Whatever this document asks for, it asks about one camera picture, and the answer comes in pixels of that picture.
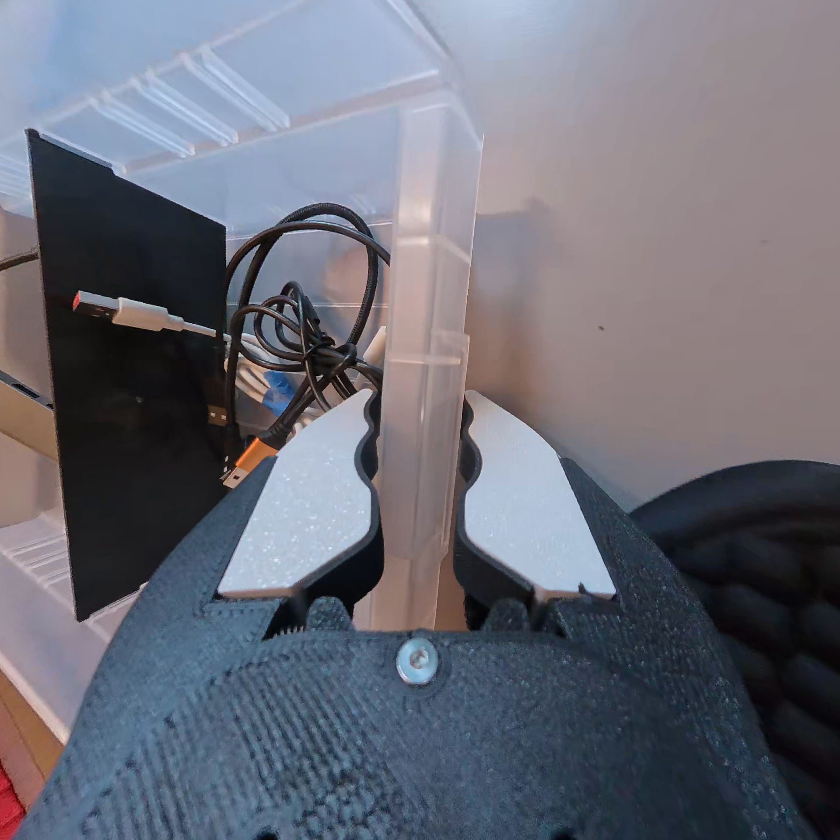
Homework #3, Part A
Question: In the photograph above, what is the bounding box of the clear plastic storage bin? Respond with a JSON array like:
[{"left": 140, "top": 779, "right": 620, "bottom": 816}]
[{"left": 0, "top": 0, "right": 487, "bottom": 742}]

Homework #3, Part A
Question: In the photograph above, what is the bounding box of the black flat panel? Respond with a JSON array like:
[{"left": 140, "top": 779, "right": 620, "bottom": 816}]
[{"left": 25, "top": 129, "right": 229, "bottom": 623}]

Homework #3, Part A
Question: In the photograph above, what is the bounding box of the black knitted cushion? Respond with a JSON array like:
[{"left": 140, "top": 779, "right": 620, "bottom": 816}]
[{"left": 630, "top": 459, "right": 840, "bottom": 840}]

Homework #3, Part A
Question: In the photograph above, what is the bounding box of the white usb cable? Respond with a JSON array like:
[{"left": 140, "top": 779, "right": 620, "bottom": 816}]
[{"left": 71, "top": 289, "right": 263, "bottom": 368}]

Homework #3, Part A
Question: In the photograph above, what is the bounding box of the grey metal device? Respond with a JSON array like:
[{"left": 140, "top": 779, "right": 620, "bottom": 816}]
[{"left": 0, "top": 367, "right": 56, "bottom": 454}]

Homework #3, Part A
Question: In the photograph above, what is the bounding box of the black cable with orange plug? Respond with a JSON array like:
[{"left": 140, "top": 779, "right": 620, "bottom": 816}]
[{"left": 220, "top": 282, "right": 385, "bottom": 490}]

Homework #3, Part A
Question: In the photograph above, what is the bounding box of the red cloth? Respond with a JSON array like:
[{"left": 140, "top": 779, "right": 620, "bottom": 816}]
[{"left": 0, "top": 755, "right": 27, "bottom": 840}]

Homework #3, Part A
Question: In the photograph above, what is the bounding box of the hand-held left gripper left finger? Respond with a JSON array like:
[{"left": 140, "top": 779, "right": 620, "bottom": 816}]
[{"left": 215, "top": 387, "right": 385, "bottom": 601}]

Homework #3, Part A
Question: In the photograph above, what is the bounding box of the black braided usb cable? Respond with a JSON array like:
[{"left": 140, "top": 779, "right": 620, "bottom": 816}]
[{"left": 206, "top": 203, "right": 395, "bottom": 460}]

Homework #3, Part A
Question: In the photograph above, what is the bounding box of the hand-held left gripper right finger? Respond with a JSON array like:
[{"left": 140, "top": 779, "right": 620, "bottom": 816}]
[{"left": 453, "top": 388, "right": 619, "bottom": 606}]

